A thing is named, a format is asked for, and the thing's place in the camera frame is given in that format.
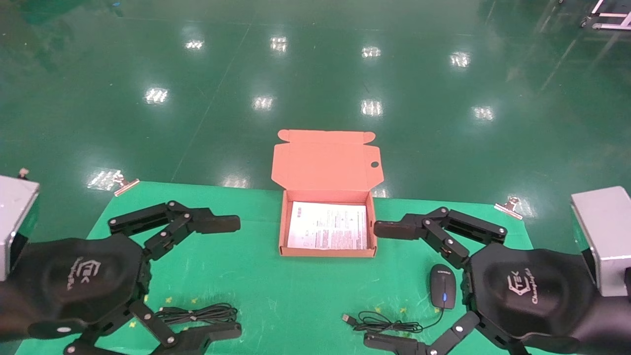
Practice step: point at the open brown cardboard box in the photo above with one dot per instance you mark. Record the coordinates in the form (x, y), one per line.
(320, 162)

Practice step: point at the green table mat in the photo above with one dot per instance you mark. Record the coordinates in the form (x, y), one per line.
(296, 296)

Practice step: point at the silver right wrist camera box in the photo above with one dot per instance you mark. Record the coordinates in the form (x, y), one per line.
(604, 231)

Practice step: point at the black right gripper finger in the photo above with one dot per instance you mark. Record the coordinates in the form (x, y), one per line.
(394, 344)

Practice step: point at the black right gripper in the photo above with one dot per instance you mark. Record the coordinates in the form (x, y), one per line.
(537, 291)

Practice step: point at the metal mat clamp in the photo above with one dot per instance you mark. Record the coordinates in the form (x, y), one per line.
(125, 186)
(510, 208)

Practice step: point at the white printed paper sheet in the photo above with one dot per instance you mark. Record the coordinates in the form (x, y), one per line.
(325, 224)

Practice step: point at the white metal cart frame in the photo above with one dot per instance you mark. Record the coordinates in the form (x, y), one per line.
(611, 25)

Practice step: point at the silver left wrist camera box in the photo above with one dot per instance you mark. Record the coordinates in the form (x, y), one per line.
(15, 212)

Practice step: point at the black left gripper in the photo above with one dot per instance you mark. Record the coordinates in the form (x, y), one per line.
(74, 281)

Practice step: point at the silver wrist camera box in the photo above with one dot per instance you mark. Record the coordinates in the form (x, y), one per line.
(15, 212)
(604, 231)

